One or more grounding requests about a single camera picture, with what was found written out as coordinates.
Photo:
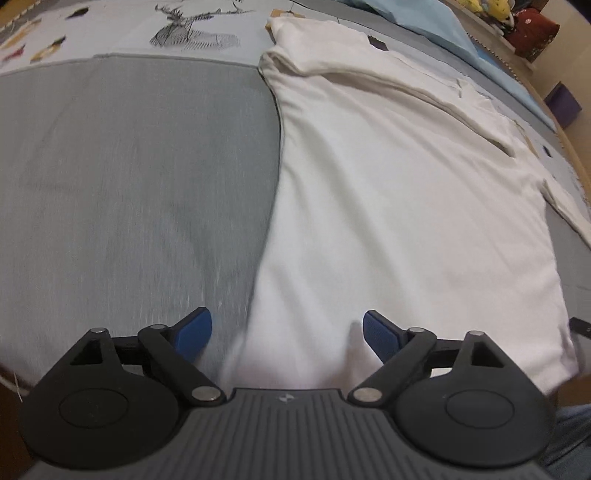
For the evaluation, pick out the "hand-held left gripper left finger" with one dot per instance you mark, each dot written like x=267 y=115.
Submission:
x=194 y=327

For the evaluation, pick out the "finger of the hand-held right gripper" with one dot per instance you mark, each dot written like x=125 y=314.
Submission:
x=581 y=327

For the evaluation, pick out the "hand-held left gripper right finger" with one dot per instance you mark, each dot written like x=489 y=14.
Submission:
x=381 y=332

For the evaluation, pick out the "white t-shirt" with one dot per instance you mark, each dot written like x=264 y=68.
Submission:
x=392 y=207

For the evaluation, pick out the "person's leg in jeans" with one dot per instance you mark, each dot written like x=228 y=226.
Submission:
x=570 y=443

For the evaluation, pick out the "grey printed bed sheet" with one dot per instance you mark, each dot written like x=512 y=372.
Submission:
x=115 y=184

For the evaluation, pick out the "purple box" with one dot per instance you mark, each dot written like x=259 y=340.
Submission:
x=564 y=105

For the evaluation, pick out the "dark red cushion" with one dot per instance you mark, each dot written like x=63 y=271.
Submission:
x=531 y=32

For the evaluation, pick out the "light blue quilt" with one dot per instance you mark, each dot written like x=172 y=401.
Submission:
x=443 y=27

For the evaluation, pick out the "yellow plush toy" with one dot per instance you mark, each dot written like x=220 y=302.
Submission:
x=489 y=7

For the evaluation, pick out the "wooden bed side rail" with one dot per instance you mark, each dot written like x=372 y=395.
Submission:
x=577 y=161

